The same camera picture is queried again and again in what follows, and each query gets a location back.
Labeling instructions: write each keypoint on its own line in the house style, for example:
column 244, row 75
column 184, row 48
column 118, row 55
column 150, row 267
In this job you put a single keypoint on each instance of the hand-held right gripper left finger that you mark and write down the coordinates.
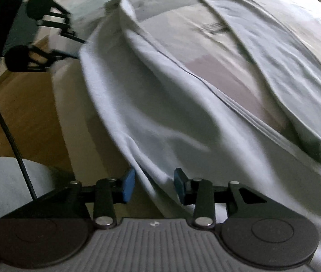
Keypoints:
column 129, row 185

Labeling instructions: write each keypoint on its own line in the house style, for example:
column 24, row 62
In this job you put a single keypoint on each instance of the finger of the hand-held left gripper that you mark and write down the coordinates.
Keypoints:
column 64, row 22
column 44, row 61

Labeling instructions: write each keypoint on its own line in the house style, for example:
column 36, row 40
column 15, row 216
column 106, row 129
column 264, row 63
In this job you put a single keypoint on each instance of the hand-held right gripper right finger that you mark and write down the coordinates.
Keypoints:
column 179, row 187

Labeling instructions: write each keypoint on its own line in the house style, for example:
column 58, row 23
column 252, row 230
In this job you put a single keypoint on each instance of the light grey pants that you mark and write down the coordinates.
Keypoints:
column 154, row 113

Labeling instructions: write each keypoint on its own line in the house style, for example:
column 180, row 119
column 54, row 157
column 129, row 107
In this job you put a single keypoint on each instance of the bed with striped sheet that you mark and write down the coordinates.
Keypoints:
column 222, row 76

